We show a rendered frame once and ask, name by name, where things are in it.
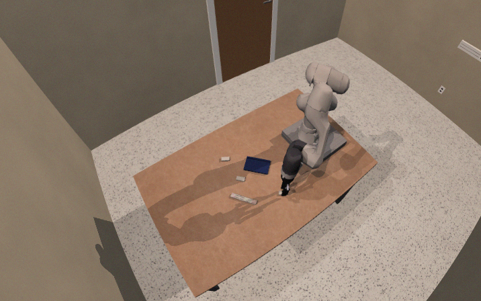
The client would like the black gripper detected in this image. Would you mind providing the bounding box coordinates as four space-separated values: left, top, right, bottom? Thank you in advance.
281 175 294 196

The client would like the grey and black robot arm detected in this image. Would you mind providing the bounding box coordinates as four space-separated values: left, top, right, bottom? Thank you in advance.
281 62 350 179

